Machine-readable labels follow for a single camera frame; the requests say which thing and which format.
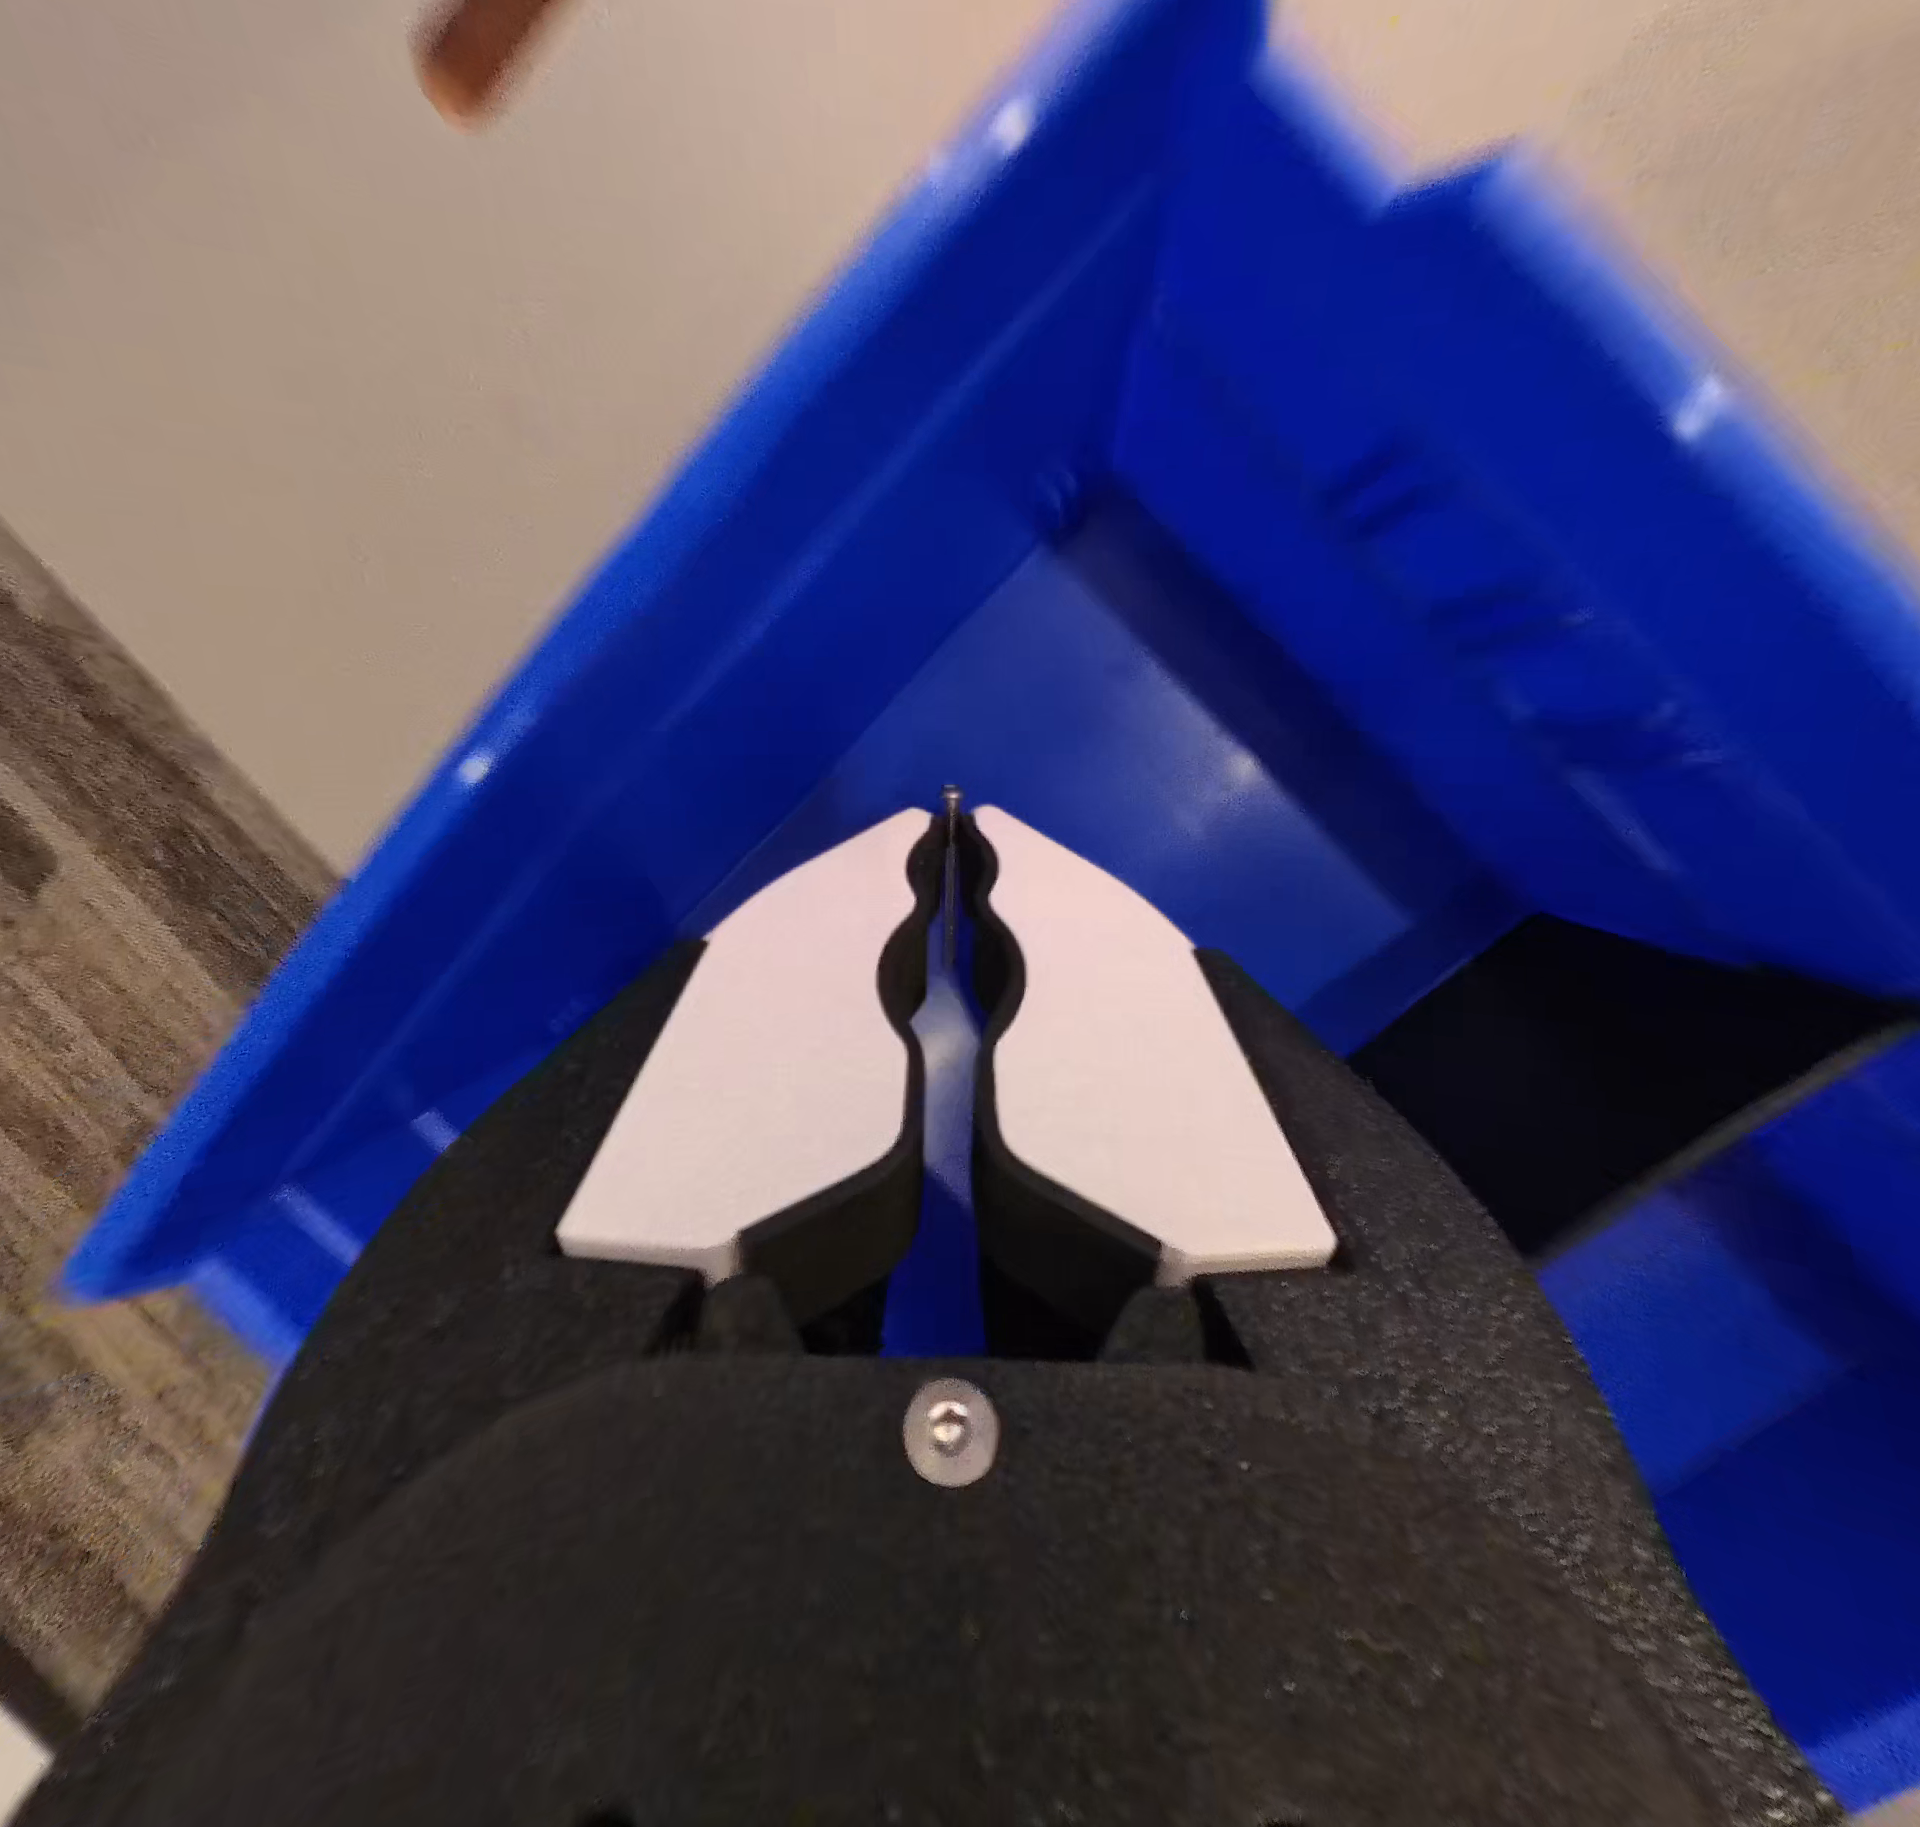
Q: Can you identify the blue plastic bin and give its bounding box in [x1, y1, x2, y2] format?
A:
[59, 0, 1920, 1827]

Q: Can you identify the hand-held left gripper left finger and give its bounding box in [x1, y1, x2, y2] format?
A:
[554, 805, 939, 1280]

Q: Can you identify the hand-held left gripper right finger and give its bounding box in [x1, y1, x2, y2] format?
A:
[965, 804, 1340, 1286]

